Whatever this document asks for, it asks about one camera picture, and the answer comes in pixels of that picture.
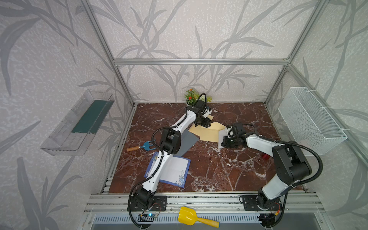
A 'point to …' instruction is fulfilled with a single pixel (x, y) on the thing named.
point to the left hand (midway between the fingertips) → (207, 124)
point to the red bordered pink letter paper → (221, 134)
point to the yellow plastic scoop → (187, 216)
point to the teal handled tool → (146, 146)
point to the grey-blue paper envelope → (188, 140)
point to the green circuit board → (146, 217)
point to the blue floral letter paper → (176, 171)
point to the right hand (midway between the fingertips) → (221, 142)
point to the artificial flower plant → (191, 97)
